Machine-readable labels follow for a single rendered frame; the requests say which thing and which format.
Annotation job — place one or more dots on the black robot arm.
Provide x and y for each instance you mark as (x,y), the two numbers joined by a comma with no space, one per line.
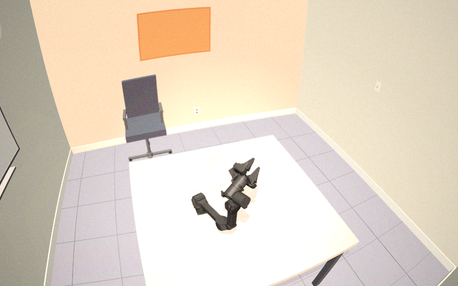
(236,200)

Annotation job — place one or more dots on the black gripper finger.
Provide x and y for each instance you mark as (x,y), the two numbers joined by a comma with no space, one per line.
(248,164)
(254,174)

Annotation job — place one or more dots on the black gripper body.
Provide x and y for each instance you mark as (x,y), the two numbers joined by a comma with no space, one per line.
(242,180)

